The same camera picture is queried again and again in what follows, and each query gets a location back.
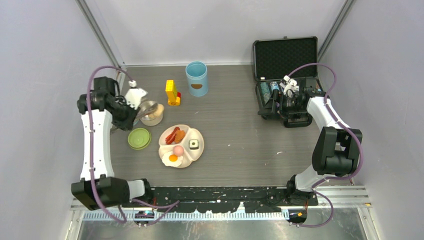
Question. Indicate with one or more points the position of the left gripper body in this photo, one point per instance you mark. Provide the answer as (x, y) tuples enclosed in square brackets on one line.
[(123, 115)]

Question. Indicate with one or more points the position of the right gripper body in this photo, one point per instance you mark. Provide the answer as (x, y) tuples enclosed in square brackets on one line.
[(290, 105)]

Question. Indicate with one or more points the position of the white dumpling bun toy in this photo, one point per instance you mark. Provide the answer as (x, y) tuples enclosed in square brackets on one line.
[(159, 111)]

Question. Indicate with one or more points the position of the sushi roll toy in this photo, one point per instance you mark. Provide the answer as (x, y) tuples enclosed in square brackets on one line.
[(193, 144)]

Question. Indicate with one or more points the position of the steel tongs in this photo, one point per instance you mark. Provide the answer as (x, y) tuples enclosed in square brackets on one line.
[(147, 108)]

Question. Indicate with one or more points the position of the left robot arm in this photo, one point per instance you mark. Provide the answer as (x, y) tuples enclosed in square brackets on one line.
[(102, 108)]

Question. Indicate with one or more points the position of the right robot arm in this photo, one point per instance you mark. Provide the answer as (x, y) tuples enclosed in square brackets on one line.
[(338, 153)]

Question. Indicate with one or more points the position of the steel lunch box bowl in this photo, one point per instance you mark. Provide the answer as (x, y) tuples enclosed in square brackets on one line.
[(150, 120)]

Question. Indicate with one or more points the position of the green round lid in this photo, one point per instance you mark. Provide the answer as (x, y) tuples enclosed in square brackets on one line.
[(139, 138)]

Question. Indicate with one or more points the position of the black poker chip case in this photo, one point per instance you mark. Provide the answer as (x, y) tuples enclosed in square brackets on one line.
[(276, 58)]

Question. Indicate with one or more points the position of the red toy sausage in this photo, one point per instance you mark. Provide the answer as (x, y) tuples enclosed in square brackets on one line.
[(173, 137)]

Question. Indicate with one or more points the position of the yellow red toy block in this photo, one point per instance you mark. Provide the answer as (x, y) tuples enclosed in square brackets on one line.
[(173, 96)]

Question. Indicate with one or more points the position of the orange fried chicken piece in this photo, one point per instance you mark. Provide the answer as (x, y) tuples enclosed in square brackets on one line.
[(179, 136)]

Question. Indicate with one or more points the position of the fried egg toy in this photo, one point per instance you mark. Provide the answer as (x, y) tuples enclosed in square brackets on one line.
[(170, 159)]

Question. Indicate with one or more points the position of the pink egg toy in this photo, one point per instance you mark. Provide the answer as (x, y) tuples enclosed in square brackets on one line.
[(178, 150)]

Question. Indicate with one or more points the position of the cream divided plate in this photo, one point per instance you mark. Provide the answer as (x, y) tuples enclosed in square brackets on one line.
[(189, 156)]

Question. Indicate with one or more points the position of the light blue cylindrical canister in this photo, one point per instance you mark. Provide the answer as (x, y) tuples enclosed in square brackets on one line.
[(197, 78)]

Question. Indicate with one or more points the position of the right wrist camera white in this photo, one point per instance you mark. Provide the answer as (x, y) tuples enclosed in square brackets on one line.
[(289, 87)]

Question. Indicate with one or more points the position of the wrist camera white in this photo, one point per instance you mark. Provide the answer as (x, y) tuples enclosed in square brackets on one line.
[(135, 95), (289, 87)]

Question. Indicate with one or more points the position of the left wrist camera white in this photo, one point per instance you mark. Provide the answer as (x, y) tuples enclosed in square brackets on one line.
[(135, 95)]

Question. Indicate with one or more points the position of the aluminium front rail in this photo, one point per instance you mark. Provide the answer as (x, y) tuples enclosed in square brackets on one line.
[(329, 198)]

